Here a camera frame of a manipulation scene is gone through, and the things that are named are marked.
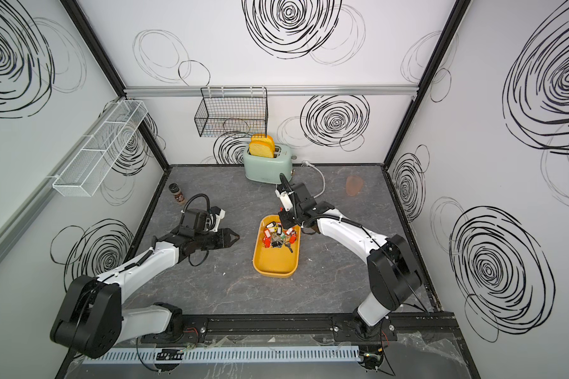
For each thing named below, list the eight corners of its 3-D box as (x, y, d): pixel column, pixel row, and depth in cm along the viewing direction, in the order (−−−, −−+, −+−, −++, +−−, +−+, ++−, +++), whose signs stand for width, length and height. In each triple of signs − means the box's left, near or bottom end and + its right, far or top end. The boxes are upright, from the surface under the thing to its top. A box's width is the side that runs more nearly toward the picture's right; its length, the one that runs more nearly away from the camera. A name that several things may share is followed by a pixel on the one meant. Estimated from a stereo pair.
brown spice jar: (175, 204, 108) (166, 190, 99) (178, 197, 110) (170, 182, 102) (185, 204, 108) (176, 190, 99) (187, 197, 110) (179, 182, 102)
